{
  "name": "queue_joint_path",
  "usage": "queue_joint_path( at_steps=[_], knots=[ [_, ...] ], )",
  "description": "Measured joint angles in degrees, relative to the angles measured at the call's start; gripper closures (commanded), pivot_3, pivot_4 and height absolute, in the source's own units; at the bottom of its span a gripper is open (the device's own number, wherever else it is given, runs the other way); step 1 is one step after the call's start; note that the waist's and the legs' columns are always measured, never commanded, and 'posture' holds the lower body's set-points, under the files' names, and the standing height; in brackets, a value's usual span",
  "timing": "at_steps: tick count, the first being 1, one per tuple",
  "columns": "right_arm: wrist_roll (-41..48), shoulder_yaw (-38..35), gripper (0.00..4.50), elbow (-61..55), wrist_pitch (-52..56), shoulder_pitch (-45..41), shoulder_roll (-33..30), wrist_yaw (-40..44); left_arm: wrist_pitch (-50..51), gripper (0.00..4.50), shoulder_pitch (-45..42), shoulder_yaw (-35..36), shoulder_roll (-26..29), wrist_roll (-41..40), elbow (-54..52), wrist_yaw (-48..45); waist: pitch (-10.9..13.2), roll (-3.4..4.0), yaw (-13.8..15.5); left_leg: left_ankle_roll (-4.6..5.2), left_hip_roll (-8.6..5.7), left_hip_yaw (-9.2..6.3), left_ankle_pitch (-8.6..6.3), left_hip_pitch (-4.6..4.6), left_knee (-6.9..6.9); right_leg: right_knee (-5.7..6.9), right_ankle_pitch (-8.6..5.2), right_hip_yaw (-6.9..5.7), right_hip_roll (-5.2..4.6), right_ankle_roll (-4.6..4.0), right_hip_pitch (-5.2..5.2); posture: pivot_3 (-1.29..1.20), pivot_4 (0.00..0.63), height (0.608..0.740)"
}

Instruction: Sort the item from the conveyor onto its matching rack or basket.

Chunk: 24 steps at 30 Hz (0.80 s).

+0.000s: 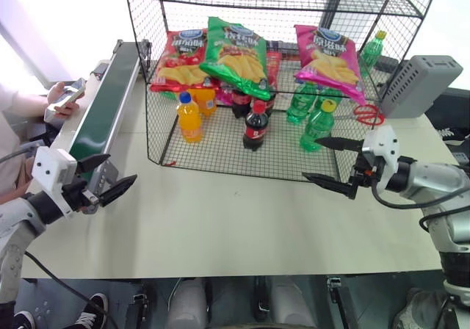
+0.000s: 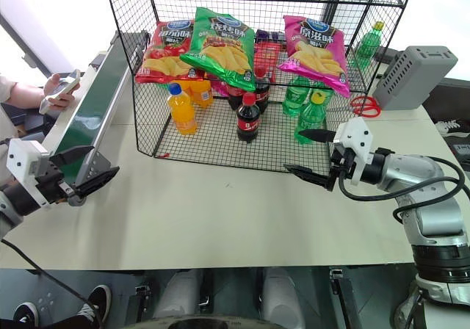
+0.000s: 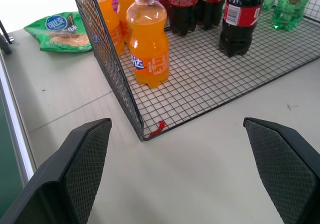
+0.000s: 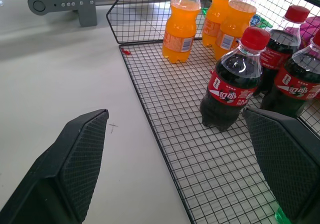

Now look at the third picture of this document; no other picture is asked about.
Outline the black wire mesh rack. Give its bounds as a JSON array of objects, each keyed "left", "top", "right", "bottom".
[{"left": 69, "top": 0, "right": 320, "bottom": 142}]

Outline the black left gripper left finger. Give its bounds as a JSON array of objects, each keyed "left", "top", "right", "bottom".
[{"left": 0, "top": 117, "right": 113, "bottom": 224}]

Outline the black metal stand leg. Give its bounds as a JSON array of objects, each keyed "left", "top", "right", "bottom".
[{"left": 0, "top": 19, "right": 14, "bottom": 55}]

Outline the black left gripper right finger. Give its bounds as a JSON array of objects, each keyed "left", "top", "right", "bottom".
[{"left": 243, "top": 117, "right": 320, "bottom": 224}]

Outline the cola bottle red label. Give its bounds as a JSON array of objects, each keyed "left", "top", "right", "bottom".
[
  {"left": 196, "top": 0, "right": 229, "bottom": 31},
  {"left": 219, "top": 0, "right": 265, "bottom": 58},
  {"left": 168, "top": 0, "right": 200, "bottom": 37}
]

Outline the red zip tie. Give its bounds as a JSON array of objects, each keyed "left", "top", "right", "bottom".
[{"left": 148, "top": 120, "right": 166, "bottom": 138}]

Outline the green potato chip bag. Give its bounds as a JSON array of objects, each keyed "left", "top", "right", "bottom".
[{"left": 23, "top": 11, "right": 94, "bottom": 54}]

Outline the orange soda bottle blue cap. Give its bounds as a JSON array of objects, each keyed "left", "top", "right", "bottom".
[{"left": 125, "top": 0, "right": 171, "bottom": 89}]

